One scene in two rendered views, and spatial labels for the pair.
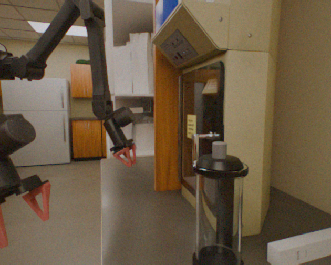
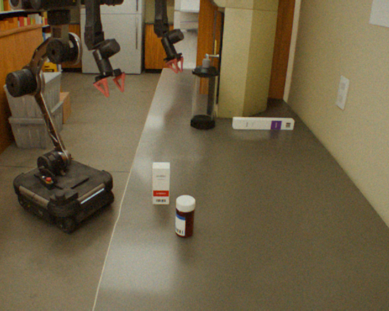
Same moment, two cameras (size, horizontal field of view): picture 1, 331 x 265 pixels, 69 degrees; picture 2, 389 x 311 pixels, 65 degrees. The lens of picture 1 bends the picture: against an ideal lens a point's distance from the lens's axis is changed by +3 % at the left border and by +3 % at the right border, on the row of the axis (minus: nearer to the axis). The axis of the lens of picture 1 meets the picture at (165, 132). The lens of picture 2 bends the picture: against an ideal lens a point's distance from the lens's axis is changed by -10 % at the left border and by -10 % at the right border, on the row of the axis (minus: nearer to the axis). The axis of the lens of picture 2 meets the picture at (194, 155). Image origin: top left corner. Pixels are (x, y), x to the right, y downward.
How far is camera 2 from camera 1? 0.89 m
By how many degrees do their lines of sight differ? 23
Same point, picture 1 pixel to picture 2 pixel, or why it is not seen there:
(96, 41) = not seen: outside the picture
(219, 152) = (204, 63)
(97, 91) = (158, 16)
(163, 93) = (204, 21)
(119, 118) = (171, 37)
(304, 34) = not seen: outside the picture
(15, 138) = (112, 50)
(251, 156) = (239, 71)
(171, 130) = (209, 49)
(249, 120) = (238, 49)
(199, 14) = not seen: outside the picture
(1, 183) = (105, 70)
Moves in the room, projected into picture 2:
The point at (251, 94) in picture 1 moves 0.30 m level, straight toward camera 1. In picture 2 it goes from (240, 33) to (200, 37)
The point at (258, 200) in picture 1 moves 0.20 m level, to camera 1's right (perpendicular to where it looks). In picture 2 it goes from (242, 98) to (288, 104)
